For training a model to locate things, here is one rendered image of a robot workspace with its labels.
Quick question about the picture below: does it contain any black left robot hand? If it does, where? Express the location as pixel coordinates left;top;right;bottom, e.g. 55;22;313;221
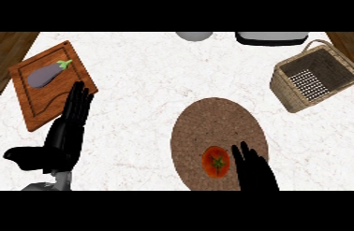
2;80;95;175

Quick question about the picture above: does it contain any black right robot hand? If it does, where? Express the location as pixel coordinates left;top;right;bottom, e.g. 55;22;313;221
230;141;282;192

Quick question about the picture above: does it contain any red tomato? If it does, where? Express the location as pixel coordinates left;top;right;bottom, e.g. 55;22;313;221
201;145;232;180

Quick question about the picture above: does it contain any brown round woven placemat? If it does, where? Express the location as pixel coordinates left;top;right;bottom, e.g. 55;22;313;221
169;96;270;192

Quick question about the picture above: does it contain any tan wicker basket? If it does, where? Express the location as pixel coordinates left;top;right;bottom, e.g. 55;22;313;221
269;38;354;114

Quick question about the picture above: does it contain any brown wooden cutting board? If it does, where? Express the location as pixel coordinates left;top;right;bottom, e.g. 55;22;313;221
8;39;100;133

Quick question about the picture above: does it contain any purple eggplant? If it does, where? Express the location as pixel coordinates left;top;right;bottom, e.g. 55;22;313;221
27;59;75;89

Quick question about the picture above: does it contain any grey round object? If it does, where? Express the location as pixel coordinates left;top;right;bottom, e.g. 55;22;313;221
175;32;215;42

